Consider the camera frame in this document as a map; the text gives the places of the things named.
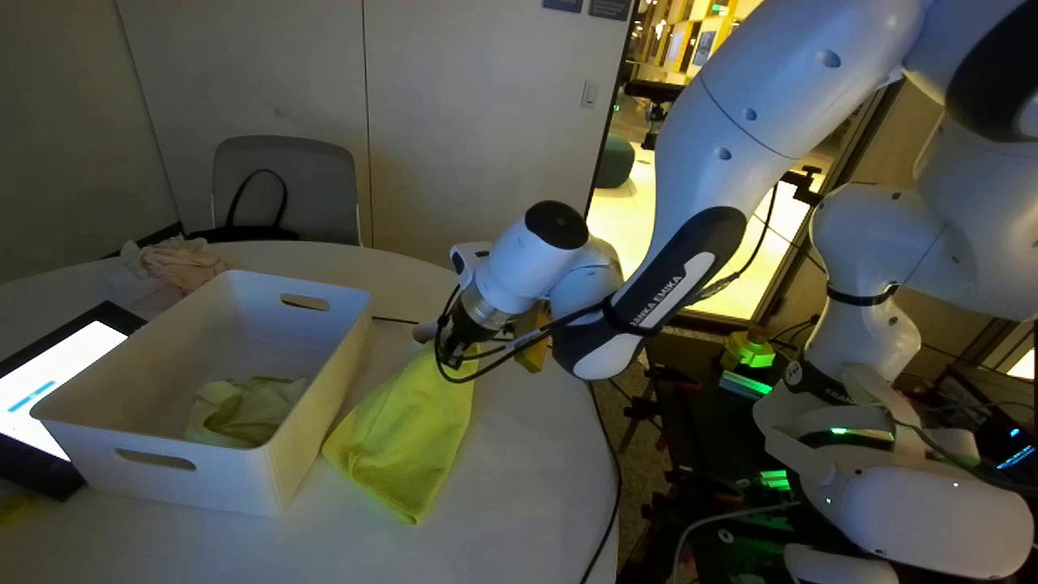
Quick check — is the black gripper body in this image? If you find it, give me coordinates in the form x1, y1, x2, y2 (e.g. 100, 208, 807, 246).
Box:
436, 297, 494, 352

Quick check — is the yellow-green microfiber towel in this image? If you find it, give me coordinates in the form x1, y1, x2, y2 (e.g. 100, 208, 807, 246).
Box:
320, 352, 480, 530

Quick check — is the small pale yellow cloth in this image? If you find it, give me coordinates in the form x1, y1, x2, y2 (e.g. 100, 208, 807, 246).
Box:
180, 373, 314, 452

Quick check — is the white plastic box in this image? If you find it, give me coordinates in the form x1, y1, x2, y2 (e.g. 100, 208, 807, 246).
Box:
29, 270, 376, 518

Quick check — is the grey chair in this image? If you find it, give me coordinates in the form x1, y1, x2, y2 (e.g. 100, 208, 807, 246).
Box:
209, 134, 365, 246

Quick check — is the black equipment cart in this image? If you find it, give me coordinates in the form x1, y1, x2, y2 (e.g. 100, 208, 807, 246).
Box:
619, 328, 836, 584

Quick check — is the pink crumpled cloth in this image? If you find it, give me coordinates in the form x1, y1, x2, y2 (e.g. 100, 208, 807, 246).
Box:
113, 233, 236, 297

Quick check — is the tablet device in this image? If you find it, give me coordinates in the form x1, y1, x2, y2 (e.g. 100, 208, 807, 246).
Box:
0, 299, 148, 502

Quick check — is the black robot wrist cable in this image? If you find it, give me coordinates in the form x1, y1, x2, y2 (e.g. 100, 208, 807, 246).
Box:
431, 181, 783, 385

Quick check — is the black bag with strap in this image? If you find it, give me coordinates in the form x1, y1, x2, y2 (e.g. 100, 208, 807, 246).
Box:
174, 166, 301, 246

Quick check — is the black camera stand clamp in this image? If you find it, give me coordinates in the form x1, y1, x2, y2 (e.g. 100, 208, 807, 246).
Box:
785, 166, 830, 208

